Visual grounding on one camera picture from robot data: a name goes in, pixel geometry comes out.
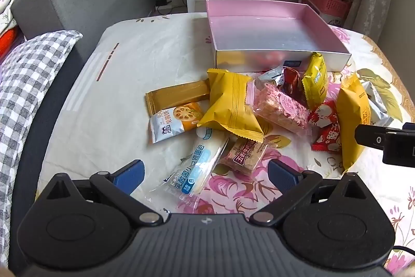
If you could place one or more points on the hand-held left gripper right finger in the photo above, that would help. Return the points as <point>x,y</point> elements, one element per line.
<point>282,174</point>

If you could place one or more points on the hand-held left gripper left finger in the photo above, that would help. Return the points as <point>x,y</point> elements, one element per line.
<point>129,176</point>

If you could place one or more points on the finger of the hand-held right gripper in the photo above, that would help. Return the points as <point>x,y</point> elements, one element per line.
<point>369,136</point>

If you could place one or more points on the orange yellow snack packet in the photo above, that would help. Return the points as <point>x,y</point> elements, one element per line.
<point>351,121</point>

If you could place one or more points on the silver nut-print snack packet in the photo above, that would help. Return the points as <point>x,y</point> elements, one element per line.
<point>377,105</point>

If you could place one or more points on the red and white snack packet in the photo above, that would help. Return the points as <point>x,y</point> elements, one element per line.
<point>327,127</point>

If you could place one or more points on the large yellow pillow packet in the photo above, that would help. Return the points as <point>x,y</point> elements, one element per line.
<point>230,101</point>

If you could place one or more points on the golden brown long snack packet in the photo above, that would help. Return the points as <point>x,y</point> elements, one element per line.
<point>175,95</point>

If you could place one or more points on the pink cardboard box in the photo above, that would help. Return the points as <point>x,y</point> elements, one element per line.
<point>259,33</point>

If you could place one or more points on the brown square biscuit packet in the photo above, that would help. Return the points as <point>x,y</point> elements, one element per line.
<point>246,155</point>

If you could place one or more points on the pink rice crisp packet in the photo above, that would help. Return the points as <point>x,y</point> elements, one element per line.
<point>282,108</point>

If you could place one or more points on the white orange lotus-print packet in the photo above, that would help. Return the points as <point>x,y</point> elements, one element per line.
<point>171,123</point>

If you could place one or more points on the clear bread packet blue print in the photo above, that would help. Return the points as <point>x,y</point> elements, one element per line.
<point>197,163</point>

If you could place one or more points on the small yellow snack packet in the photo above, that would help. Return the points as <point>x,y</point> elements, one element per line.
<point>316,79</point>

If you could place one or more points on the dark red snack packet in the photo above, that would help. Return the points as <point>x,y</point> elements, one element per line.
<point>293,84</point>

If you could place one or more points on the small silver blue packet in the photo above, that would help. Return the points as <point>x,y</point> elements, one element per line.
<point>274,75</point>

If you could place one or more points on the floral bed blanket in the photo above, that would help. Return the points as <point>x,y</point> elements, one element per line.
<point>129,69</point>

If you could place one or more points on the grey checkered pillow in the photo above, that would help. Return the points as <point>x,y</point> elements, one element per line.
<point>26,85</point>

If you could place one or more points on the pink plastic basket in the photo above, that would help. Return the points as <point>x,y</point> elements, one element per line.
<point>330,1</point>

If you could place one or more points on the orange red cloth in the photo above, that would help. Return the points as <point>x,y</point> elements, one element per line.
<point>7,41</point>

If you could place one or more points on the folded floral quilt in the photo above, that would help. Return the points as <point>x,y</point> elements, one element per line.
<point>6,14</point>

